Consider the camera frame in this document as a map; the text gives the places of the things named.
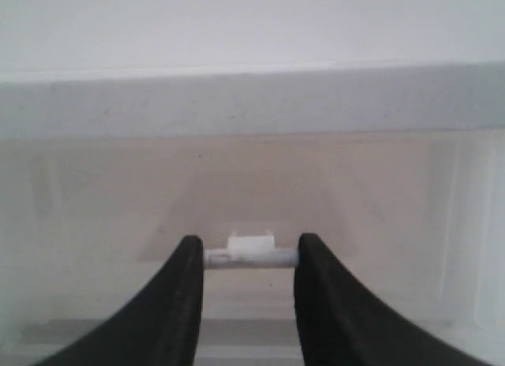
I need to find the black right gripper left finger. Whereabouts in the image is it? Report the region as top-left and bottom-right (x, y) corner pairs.
(40, 235), (204, 365)

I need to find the clear drawer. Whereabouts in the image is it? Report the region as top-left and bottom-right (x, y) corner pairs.
(1, 131), (504, 365)

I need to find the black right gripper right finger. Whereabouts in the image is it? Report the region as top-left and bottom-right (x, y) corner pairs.
(294, 233), (484, 366)

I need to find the white plastic drawer cabinet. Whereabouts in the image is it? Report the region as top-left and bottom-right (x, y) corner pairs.
(1, 62), (504, 365)

